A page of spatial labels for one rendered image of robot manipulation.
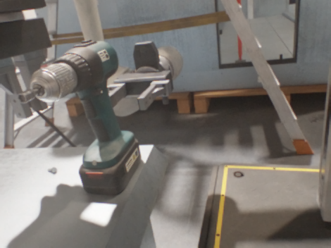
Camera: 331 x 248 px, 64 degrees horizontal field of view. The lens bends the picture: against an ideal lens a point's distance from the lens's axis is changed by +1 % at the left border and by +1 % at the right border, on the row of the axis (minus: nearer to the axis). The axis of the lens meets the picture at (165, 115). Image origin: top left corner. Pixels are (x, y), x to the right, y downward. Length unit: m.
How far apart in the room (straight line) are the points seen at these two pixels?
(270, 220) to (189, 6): 1.74
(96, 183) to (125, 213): 0.07
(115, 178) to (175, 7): 1.93
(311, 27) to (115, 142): 1.96
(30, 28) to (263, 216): 0.74
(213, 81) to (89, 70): 1.98
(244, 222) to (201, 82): 1.65
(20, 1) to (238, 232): 0.72
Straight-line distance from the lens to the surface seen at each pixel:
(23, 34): 0.50
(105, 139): 0.46
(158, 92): 0.56
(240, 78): 2.30
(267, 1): 5.69
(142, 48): 0.65
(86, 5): 0.81
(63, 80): 0.35
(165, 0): 2.27
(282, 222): 0.86
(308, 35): 2.27
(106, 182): 0.44
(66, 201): 0.49
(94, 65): 0.40
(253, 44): 1.53
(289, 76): 2.32
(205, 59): 2.27
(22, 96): 0.33
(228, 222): 0.84
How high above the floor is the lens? 0.92
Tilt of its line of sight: 23 degrees down
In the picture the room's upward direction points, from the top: 9 degrees counter-clockwise
